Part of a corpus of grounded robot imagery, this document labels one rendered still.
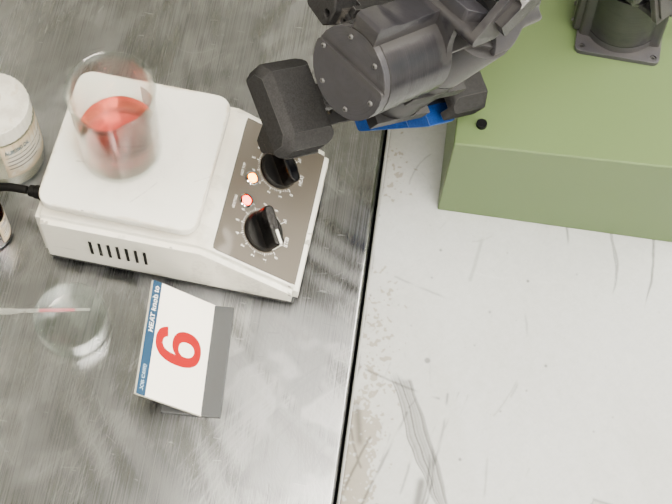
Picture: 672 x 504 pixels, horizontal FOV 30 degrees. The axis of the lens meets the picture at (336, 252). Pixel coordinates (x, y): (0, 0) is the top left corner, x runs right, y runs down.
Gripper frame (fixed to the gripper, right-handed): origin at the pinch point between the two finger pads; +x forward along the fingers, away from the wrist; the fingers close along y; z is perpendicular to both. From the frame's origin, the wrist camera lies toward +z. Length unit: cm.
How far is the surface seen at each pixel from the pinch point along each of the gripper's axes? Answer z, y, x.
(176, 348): -11.3, 11.6, 12.9
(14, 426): -12.4, 22.6, 20.1
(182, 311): -8.7, 9.9, 13.1
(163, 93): 7.3, 6.8, 9.9
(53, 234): 0.0, 16.4, 16.0
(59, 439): -14.5, 20.3, 18.4
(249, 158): 0.6, 2.4, 8.6
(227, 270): -7.2, 7.1, 9.6
